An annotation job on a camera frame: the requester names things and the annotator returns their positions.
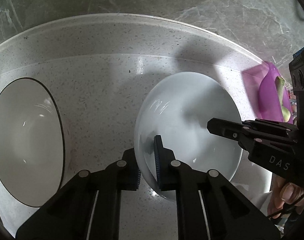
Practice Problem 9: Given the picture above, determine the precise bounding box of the white bowl with red flowers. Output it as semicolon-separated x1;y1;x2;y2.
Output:
0;77;66;207

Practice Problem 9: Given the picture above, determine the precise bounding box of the person's right hand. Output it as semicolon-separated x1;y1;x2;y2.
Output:
267;174;304;216

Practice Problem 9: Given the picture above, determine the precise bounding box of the green vegetable stalk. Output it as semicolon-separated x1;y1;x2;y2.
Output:
274;76;291;122

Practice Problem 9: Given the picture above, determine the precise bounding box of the purple plastic basket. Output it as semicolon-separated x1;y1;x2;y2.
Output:
241;61;294;124

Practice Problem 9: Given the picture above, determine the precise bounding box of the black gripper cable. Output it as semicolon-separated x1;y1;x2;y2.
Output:
266;187;304;219

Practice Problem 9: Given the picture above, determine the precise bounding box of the small white bowl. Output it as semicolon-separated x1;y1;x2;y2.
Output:
134;72;242;202

